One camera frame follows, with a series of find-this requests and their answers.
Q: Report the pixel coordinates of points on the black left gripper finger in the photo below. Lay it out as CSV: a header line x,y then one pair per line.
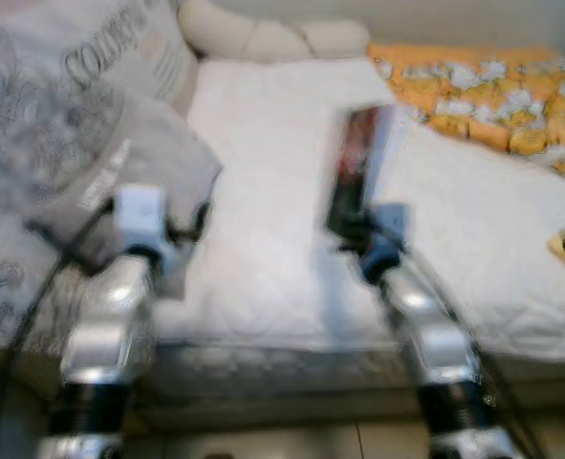
x,y
202,216

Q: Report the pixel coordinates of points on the dark cover comic book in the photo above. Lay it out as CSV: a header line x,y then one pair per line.
x,y
358,163

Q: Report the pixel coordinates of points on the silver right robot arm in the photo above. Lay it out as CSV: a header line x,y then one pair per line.
x,y
425,325

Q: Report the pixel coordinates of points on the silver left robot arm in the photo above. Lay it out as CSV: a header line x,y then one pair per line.
x,y
110,325

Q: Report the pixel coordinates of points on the white quilted mattress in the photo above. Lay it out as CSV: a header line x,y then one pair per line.
x,y
263,191

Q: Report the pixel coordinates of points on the plain grey cushion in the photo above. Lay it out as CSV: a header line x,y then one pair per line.
x,y
158,163

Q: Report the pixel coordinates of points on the grey bed base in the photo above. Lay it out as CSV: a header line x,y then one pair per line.
x,y
282,382

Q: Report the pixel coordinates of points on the cream bolster pillow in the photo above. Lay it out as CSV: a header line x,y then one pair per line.
x,y
253,36

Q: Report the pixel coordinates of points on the beige lettered pillow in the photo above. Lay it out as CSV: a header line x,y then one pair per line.
x,y
100,48

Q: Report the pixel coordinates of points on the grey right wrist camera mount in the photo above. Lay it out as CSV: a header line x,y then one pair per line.
x,y
389,225

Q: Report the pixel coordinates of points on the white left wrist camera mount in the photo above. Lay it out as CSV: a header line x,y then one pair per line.
x,y
141,215

